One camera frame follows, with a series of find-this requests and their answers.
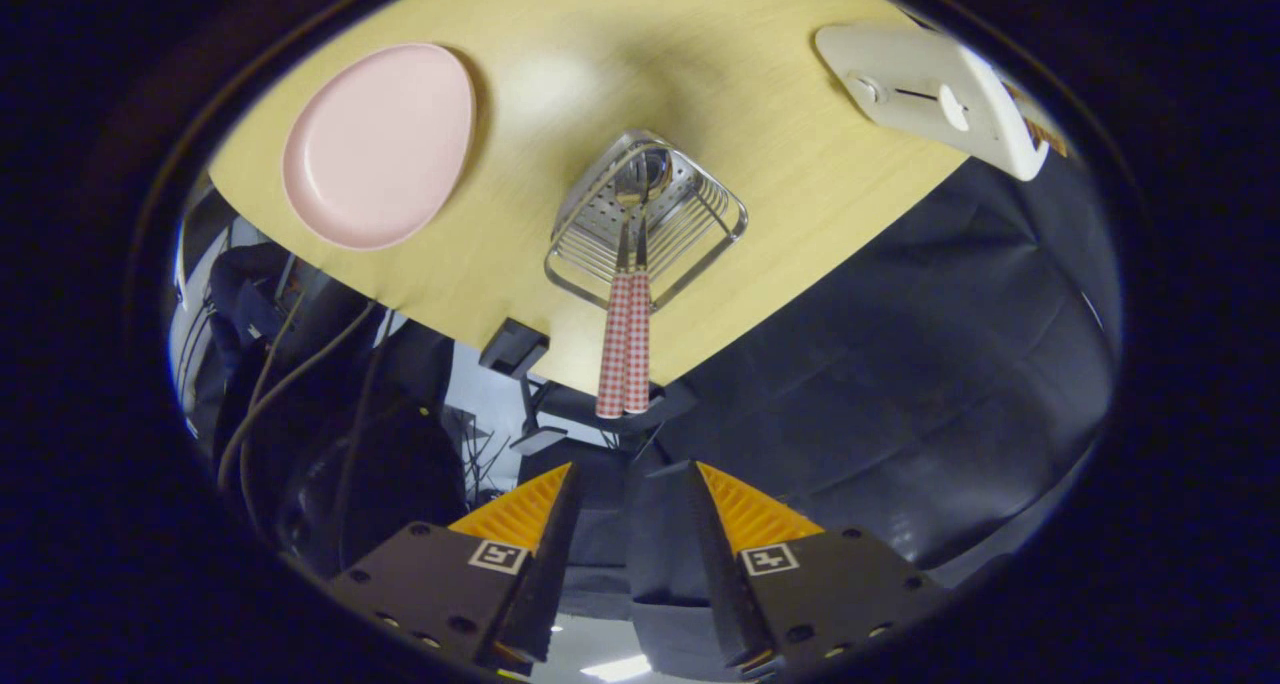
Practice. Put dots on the black metal table frame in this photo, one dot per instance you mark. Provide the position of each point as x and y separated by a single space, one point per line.
580 409

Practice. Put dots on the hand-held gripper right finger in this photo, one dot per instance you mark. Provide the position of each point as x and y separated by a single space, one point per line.
725 574

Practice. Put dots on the brown toast slice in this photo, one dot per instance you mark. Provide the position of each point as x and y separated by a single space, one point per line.
1045 134

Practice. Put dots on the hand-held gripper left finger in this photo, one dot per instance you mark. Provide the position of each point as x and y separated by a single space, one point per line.
545 584

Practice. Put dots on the pink plate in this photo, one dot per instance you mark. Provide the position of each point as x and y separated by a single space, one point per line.
380 144

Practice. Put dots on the creased black cloth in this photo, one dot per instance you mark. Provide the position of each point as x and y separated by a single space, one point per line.
900 364

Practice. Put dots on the dark chair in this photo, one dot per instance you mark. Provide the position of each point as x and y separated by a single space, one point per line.
400 484

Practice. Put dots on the white toaster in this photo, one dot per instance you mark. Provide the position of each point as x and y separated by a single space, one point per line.
920 64

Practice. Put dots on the black table clamp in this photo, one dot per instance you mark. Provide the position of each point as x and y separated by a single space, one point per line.
512 349

